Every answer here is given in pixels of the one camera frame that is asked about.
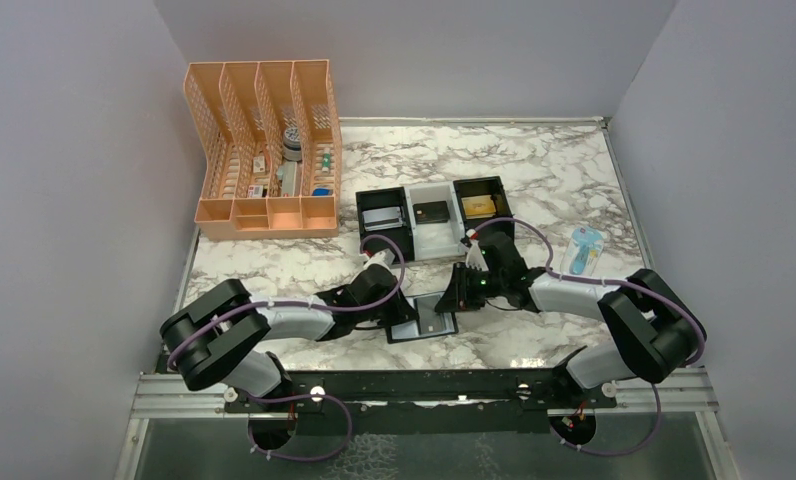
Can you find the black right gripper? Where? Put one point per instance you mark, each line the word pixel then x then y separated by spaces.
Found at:
pixel 456 297

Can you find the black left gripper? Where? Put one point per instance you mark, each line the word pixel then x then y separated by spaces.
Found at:
pixel 402 311

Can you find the black credit card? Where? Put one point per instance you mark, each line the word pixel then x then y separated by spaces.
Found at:
pixel 430 323
pixel 431 212

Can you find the black leather card holder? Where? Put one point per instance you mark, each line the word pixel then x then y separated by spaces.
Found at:
pixel 408 330

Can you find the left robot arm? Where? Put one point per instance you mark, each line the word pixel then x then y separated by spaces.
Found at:
pixel 213 339

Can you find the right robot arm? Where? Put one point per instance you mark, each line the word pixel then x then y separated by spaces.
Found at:
pixel 652 333

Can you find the silver card in left bin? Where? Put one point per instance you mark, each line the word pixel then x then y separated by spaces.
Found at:
pixel 383 218

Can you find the white middle card bin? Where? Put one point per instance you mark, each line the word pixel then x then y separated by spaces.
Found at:
pixel 431 241

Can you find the black left card bin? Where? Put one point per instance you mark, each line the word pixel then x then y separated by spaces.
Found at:
pixel 380 198

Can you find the gold credit card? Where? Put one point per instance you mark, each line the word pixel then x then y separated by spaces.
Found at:
pixel 479 207

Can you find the blue nail clipper package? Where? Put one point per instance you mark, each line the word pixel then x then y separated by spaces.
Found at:
pixel 583 251

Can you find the green white small tube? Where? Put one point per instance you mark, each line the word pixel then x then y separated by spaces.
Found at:
pixel 326 162

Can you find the grey flat box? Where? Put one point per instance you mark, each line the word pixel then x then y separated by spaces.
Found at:
pixel 289 178

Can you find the red white small box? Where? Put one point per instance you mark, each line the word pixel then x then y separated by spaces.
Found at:
pixel 256 191

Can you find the peach plastic file organizer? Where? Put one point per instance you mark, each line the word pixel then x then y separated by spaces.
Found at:
pixel 240 111

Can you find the black mounting rail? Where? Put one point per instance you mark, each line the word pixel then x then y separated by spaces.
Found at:
pixel 532 388

